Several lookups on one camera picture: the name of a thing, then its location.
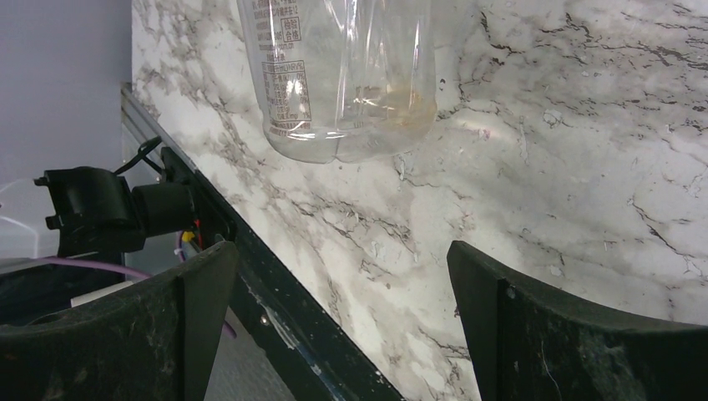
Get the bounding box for clear bottle white label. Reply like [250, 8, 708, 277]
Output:
[238, 0, 437, 164]

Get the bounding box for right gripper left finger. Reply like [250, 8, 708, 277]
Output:
[1, 241, 239, 400]

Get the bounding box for aluminium frame rail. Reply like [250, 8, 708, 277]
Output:
[117, 83, 196, 180]

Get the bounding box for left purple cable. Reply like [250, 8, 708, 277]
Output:
[33, 232, 239, 340]

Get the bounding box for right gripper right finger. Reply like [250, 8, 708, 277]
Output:
[447, 241, 707, 400]

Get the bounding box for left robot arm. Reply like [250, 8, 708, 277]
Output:
[1, 167, 196, 326]

